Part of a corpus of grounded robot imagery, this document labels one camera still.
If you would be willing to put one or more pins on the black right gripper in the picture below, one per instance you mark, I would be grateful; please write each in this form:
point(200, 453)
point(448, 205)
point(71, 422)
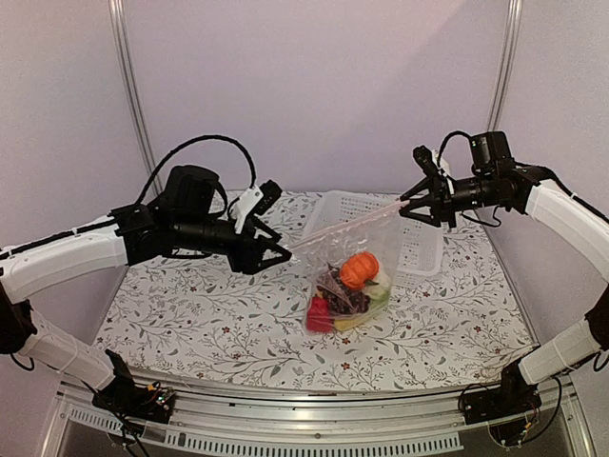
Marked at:
point(441, 201)

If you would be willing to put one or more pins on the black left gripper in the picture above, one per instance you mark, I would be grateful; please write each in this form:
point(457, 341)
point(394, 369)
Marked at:
point(250, 263)

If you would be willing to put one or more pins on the clear zip top bag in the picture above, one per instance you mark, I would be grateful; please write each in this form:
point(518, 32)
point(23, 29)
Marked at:
point(378, 232)

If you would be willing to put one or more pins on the orange toy fruit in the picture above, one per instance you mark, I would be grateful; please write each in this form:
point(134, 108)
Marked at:
point(358, 269)

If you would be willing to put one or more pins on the dark red grapes toy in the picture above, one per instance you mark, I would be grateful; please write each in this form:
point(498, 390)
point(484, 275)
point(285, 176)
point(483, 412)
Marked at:
point(342, 301)

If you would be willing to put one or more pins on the red toy pepper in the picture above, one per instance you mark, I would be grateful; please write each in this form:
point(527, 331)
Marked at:
point(318, 317)

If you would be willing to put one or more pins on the white cauliflower toy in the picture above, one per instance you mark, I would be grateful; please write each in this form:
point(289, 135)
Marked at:
point(377, 289)

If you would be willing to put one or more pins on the yellow banana toy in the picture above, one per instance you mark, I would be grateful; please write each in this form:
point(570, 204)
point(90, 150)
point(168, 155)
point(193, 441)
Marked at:
point(342, 325)

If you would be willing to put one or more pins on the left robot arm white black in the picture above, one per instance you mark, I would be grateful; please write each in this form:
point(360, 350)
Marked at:
point(190, 219)

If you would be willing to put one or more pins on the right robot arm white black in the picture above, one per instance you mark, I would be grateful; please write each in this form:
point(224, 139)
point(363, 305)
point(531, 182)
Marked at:
point(498, 181)

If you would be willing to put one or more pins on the white plastic basket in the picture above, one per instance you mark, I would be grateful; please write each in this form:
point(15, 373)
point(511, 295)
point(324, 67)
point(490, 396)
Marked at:
point(421, 254)

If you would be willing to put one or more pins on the floral table cloth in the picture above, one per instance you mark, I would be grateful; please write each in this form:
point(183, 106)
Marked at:
point(199, 319)

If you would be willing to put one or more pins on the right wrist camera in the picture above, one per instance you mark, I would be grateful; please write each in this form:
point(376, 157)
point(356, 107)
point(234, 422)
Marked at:
point(424, 158)

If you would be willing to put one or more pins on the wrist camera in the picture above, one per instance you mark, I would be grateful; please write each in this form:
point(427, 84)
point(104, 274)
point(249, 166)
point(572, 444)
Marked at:
point(256, 200)
point(424, 158)

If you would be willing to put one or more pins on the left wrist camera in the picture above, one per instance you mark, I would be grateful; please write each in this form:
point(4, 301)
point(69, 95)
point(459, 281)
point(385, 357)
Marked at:
point(256, 200)

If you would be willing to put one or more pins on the front aluminium rail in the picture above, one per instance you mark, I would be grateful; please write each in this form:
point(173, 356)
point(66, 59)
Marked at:
point(216, 419)

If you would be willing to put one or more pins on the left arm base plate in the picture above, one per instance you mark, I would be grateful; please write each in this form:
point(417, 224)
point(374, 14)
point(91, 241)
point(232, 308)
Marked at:
point(123, 397)

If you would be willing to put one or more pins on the right aluminium frame post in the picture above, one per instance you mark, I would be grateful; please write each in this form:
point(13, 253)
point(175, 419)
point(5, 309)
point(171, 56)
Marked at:
point(508, 53)

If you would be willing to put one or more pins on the aluminium frame post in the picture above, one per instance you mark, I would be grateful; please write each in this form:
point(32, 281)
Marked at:
point(508, 53)
point(118, 22)

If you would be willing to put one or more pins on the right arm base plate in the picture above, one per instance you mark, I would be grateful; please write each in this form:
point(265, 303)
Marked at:
point(479, 403)

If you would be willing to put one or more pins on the left aluminium frame post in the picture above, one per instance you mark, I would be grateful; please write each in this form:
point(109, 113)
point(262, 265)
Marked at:
point(118, 22)

